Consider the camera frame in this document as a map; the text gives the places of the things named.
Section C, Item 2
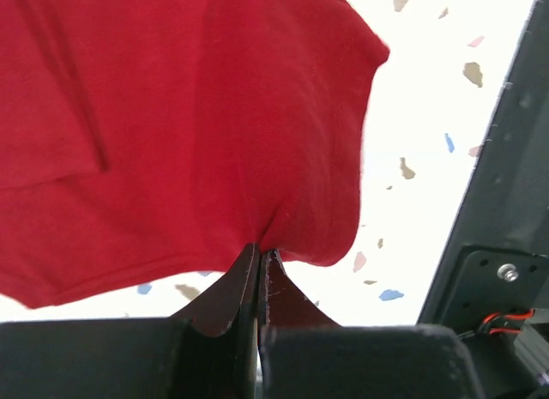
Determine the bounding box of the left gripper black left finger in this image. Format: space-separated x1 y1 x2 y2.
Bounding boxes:
1 245 260 399

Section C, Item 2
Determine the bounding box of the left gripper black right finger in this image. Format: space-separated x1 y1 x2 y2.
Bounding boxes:
258 251 484 399

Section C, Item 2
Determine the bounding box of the dark red t-shirt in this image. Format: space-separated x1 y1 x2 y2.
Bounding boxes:
1 0 389 309

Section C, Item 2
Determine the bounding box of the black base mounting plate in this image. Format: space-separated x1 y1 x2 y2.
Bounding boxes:
419 0 548 398

